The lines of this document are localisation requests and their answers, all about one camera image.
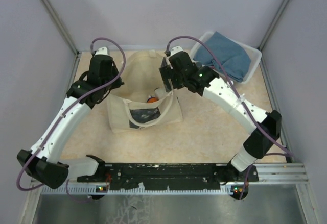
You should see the white plastic basket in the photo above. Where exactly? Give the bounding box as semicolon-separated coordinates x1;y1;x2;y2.
199;32;262;84

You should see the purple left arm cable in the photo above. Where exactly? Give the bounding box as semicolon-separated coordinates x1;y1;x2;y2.
16;37;126;191

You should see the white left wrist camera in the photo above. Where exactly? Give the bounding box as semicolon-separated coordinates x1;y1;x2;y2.
94;46;110;56

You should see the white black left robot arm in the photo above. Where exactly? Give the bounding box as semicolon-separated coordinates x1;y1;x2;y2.
17;53;123;189

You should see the orange blue tube in bag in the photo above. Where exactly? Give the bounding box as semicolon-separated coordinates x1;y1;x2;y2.
146;96;158;103

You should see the blue folded towel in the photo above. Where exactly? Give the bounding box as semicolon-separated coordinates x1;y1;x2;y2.
193;32;251;82

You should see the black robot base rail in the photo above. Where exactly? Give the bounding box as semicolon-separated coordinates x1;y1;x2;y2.
77;163;259;199

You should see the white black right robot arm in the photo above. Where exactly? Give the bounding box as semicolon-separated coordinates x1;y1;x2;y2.
159;51;282;182

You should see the white bottle in bag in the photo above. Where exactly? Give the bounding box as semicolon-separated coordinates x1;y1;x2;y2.
154;88;167;99

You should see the aluminium frame rail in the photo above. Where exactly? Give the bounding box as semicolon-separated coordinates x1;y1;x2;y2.
41;0;79;55

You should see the cream canvas tote bag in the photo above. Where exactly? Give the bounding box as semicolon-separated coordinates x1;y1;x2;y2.
107;50;183;133

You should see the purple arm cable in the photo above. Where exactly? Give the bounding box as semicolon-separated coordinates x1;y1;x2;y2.
16;37;126;191
166;35;296;201

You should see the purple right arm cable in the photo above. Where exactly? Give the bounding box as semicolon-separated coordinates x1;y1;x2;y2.
166;35;296;201

